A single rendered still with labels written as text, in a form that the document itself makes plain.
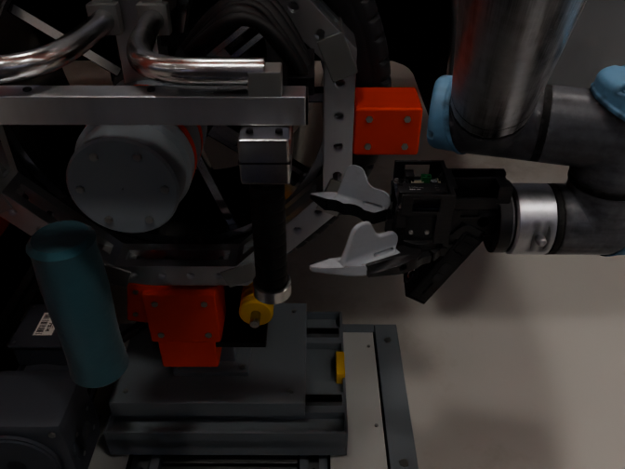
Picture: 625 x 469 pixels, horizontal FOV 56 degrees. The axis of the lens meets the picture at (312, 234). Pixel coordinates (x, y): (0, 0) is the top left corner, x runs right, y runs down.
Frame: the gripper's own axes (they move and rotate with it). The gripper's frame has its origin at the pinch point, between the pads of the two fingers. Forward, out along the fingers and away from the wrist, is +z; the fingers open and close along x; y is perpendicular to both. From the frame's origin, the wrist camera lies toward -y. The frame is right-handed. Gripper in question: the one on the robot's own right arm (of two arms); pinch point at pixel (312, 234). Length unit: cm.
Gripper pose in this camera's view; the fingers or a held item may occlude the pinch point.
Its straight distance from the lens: 63.8
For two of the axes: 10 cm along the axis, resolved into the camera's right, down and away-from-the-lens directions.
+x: -0.1, 5.9, -8.1
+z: -10.0, 0.0, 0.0
